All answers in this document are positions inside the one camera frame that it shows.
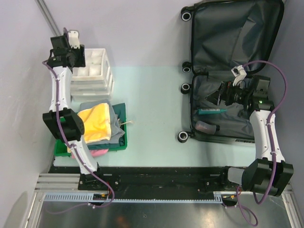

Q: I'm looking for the white drawer organizer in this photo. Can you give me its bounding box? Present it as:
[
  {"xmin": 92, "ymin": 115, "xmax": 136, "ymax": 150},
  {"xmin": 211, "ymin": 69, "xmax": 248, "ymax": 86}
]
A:
[{"xmin": 70, "ymin": 48, "xmax": 114, "ymax": 102}]

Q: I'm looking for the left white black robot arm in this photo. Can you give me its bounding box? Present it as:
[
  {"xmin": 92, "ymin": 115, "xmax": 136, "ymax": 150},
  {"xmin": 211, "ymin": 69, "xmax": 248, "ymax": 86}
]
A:
[{"xmin": 42, "ymin": 30, "xmax": 105, "ymax": 190}]

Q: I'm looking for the grey slotted cable duct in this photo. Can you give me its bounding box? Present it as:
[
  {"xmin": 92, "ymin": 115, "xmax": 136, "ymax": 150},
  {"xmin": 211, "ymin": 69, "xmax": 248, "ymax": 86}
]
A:
[{"xmin": 44, "ymin": 192, "xmax": 223, "ymax": 204}]

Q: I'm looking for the pink plastic pouch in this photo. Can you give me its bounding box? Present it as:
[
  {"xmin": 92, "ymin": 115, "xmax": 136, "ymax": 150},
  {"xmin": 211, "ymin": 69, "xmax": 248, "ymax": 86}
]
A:
[{"xmin": 195, "ymin": 121, "xmax": 220, "ymax": 135}]

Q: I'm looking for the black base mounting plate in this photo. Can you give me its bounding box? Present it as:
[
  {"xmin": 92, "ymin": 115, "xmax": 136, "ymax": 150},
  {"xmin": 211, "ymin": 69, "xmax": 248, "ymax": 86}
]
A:
[{"xmin": 48, "ymin": 166, "xmax": 249, "ymax": 200}]

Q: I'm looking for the teal toothpaste tube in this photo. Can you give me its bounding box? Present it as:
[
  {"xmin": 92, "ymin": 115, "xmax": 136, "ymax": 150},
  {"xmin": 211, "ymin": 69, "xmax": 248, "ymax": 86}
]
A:
[{"xmin": 197, "ymin": 108, "xmax": 227, "ymax": 115}]

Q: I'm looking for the space astronaut hardshell suitcase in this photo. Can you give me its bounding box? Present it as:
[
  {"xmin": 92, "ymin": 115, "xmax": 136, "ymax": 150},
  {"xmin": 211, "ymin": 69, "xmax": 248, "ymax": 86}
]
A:
[{"xmin": 177, "ymin": 0, "xmax": 284, "ymax": 143}]

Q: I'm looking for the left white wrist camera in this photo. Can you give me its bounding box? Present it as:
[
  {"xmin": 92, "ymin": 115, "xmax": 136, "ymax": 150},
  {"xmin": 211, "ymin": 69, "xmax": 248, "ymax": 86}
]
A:
[{"xmin": 67, "ymin": 30, "xmax": 80, "ymax": 49}]

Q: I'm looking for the teal green garment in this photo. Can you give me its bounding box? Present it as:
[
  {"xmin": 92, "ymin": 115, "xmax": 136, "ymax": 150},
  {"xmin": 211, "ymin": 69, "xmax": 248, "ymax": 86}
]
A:
[{"xmin": 88, "ymin": 103, "xmax": 128, "ymax": 151}]

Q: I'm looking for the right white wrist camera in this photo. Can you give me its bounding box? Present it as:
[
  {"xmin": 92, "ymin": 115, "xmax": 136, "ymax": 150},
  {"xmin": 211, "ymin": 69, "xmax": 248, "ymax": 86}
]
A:
[{"xmin": 231, "ymin": 65, "xmax": 247, "ymax": 86}]

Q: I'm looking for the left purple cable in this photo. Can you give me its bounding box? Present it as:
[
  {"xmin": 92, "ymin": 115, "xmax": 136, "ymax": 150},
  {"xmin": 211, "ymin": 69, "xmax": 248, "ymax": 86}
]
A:
[{"xmin": 42, "ymin": 27, "xmax": 116, "ymax": 214}]

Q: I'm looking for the pink cloth garment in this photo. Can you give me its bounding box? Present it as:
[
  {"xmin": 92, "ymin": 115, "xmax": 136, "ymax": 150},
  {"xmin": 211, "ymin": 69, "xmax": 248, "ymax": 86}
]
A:
[{"xmin": 67, "ymin": 149, "xmax": 109, "ymax": 159}]

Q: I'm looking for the yellow cloth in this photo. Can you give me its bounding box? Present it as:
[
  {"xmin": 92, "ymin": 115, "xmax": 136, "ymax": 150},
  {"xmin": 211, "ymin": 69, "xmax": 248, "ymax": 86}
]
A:
[{"xmin": 77, "ymin": 103, "xmax": 112, "ymax": 144}]

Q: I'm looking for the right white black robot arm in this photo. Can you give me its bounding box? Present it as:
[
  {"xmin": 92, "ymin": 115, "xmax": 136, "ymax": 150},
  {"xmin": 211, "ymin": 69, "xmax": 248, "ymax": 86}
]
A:
[{"xmin": 218, "ymin": 76, "xmax": 294, "ymax": 196}]

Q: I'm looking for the aluminium frame rail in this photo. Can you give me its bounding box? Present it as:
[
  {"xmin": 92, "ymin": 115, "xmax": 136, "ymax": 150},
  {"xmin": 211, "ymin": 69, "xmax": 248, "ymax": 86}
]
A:
[{"xmin": 34, "ymin": 173, "xmax": 294, "ymax": 194}]

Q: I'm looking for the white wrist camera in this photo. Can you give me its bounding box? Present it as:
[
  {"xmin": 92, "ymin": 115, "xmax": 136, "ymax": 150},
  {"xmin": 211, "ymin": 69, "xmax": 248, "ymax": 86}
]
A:
[
  {"xmin": 67, "ymin": 30, "xmax": 80, "ymax": 49},
  {"xmin": 231, "ymin": 65, "xmax": 247, "ymax": 86}
]

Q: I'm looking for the green plastic tray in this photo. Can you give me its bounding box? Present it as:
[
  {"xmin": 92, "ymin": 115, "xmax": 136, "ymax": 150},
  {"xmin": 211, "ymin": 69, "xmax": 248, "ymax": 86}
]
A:
[{"xmin": 54, "ymin": 100, "xmax": 127, "ymax": 157}]

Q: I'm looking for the grey blue garment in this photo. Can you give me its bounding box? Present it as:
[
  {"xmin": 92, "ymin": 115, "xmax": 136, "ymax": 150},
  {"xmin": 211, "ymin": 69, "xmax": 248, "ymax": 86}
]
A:
[{"xmin": 78, "ymin": 100, "xmax": 124, "ymax": 144}]

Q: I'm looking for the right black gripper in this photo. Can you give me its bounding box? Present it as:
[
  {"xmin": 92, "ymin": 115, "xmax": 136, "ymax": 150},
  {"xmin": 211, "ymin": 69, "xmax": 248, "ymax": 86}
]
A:
[{"xmin": 205, "ymin": 80, "xmax": 253, "ymax": 106}]

